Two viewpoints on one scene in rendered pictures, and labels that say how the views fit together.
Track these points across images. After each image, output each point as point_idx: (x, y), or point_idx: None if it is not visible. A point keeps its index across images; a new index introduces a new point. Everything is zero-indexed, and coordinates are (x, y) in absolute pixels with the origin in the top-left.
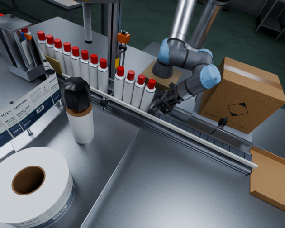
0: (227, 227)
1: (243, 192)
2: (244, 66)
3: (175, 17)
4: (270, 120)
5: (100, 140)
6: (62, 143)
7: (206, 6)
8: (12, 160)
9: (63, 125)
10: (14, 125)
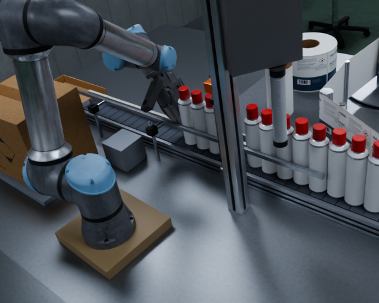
0: (151, 81)
1: (114, 97)
2: (5, 109)
3: (139, 39)
4: None
5: (260, 109)
6: (304, 106)
7: (50, 65)
8: (326, 49)
9: (308, 119)
10: (349, 82)
